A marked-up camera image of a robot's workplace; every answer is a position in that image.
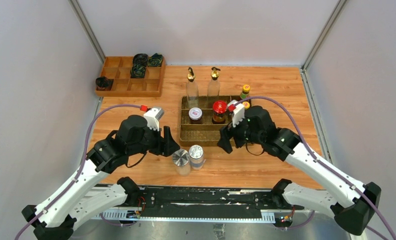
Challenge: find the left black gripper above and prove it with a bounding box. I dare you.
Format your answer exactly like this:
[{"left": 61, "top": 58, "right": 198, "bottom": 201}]
[{"left": 128, "top": 121, "right": 181, "bottom": 156}]

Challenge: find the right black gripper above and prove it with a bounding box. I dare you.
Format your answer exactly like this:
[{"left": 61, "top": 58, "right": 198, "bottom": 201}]
[{"left": 216, "top": 112, "right": 264, "bottom": 154}]

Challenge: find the silver-lid spice jar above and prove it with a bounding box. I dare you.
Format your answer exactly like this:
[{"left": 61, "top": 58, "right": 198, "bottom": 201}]
[
  {"left": 188, "top": 145, "right": 205, "bottom": 170},
  {"left": 172, "top": 149, "right": 191, "bottom": 176}
]

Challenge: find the red-lid sauce jar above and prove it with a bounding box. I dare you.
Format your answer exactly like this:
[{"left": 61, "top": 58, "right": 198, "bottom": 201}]
[{"left": 212, "top": 100, "right": 227, "bottom": 124}]

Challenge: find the woven wicker divided tray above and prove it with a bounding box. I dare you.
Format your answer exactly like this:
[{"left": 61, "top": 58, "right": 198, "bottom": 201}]
[{"left": 178, "top": 95, "right": 252, "bottom": 147}]

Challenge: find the yellow-cap sauce bottle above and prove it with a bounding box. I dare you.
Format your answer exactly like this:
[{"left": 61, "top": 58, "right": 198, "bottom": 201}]
[
  {"left": 239, "top": 84, "right": 251, "bottom": 99},
  {"left": 241, "top": 101, "right": 251, "bottom": 110}
]

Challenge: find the white-lid sauce jar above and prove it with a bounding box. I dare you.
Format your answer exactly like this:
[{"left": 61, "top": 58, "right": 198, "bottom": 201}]
[{"left": 188, "top": 107, "right": 203, "bottom": 124}]

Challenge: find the brownish glass oil bottle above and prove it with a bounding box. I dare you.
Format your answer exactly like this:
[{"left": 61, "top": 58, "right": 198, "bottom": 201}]
[{"left": 207, "top": 66, "right": 221, "bottom": 104}]

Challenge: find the clear oil bottle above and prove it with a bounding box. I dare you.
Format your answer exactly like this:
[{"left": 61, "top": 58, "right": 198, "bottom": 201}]
[{"left": 186, "top": 67, "right": 199, "bottom": 109}]

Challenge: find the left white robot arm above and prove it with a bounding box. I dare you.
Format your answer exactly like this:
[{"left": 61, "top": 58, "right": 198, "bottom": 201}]
[{"left": 22, "top": 115, "right": 180, "bottom": 240}]

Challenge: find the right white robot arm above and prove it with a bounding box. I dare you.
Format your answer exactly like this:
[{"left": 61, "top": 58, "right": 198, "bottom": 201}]
[{"left": 217, "top": 105, "right": 382, "bottom": 236}]

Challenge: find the dark coiled item middle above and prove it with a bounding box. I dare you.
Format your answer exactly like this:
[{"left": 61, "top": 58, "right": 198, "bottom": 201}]
[{"left": 130, "top": 64, "right": 147, "bottom": 79}]

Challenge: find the green coiled item top-right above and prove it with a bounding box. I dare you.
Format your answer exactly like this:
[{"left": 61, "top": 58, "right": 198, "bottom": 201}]
[{"left": 147, "top": 53, "right": 164, "bottom": 68}]

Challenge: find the black coiled item top-middle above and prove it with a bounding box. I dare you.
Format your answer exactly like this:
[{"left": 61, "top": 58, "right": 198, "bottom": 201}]
[{"left": 132, "top": 53, "right": 149, "bottom": 67}]

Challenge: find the black coiled item outside tray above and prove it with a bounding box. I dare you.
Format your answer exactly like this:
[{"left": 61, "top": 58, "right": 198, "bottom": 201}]
[{"left": 95, "top": 76, "right": 114, "bottom": 91}]

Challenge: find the wooden compartment tray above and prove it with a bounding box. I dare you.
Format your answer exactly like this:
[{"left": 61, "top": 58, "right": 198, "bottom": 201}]
[{"left": 95, "top": 56, "right": 166, "bottom": 97}]

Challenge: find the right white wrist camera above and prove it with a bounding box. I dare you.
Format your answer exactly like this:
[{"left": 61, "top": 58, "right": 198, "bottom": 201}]
[{"left": 227, "top": 100, "right": 245, "bottom": 128}]

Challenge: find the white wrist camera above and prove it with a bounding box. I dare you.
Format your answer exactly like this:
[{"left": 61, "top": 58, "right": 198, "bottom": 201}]
[
  {"left": 227, "top": 100, "right": 245, "bottom": 128},
  {"left": 143, "top": 106, "right": 165, "bottom": 131}
]

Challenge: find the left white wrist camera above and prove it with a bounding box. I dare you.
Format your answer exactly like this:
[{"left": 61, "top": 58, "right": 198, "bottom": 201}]
[{"left": 143, "top": 106, "right": 165, "bottom": 131}]

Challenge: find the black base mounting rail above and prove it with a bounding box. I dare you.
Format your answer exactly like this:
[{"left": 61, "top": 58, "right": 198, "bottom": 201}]
[{"left": 106, "top": 185, "right": 305, "bottom": 220}]

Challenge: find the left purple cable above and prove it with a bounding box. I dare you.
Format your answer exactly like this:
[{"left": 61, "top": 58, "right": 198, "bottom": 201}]
[{"left": 14, "top": 103, "right": 146, "bottom": 240}]

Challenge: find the purple cable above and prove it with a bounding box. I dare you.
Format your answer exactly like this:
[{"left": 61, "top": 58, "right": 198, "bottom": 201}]
[
  {"left": 234, "top": 96, "right": 396, "bottom": 240},
  {"left": 14, "top": 103, "right": 146, "bottom": 240}
]

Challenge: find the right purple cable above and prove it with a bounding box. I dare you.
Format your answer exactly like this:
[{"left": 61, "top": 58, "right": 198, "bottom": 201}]
[{"left": 234, "top": 96, "right": 396, "bottom": 240}]

